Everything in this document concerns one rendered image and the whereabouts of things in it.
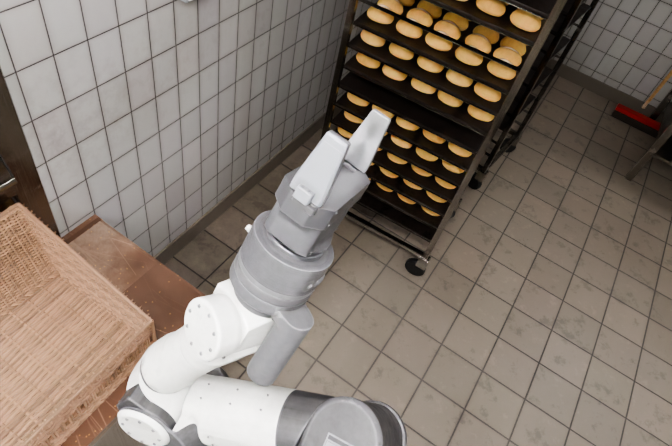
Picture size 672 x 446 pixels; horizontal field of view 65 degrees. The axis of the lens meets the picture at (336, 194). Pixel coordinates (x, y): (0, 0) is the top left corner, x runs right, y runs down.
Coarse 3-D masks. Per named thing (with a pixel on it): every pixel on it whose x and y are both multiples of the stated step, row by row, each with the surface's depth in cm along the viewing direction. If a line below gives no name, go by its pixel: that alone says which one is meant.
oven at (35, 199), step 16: (0, 80) 120; (0, 96) 122; (0, 112) 124; (0, 128) 126; (16, 128) 130; (0, 144) 128; (16, 144) 132; (16, 160) 135; (32, 160) 140; (16, 176) 138; (32, 176) 142; (16, 192) 141; (32, 192) 145; (32, 208) 149; (48, 208) 154; (48, 224) 157; (32, 256) 159
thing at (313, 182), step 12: (324, 144) 41; (336, 144) 41; (348, 144) 41; (312, 156) 42; (324, 156) 42; (336, 156) 41; (300, 168) 43; (312, 168) 42; (324, 168) 42; (336, 168) 42; (300, 180) 43; (312, 180) 43; (324, 180) 42; (300, 192) 43; (312, 192) 43; (324, 192) 43
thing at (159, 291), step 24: (96, 216) 173; (72, 240) 166; (96, 240) 167; (120, 240) 169; (96, 264) 162; (120, 264) 163; (144, 264) 164; (120, 288) 158; (144, 288) 159; (168, 288) 160; (192, 288) 162; (144, 312) 154; (168, 312) 155; (120, 384) 140; (96, 432) 131; (120, 432) 144
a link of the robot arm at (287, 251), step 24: (288, 192) 44; (336, 192) 47; (360, 192) 50; (264, 216) 53; (288, 216) 45; (312, 216) 44; (336, 216) 46; (264, 240) 50; (288, 240) 47; (312, 240) 47; (240, 264) 52; (264, 264) 49; (288, 264) 49; (312, 264) 50; (264, 288) 50; (288, 288) 50; (312, 288) 52
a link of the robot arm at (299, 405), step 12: (288, 396) 68; (300, 396) 68; (312, 396) 68; (324, 396) 68; (288, 408) 66; (300, 408) 66; (312, 408) 66; (372, 408) 65; (384, 408) 71; (288, 420) 65; (300, 420) 65; (384, 420) 65; (396, 420) 71; (276, 432) 65; (288, 432) 65; (300, 432) 64; (384, 432) 63; (396, 432) 68; (276, 444) 65; (288, 444) 65; (396, 444) 67
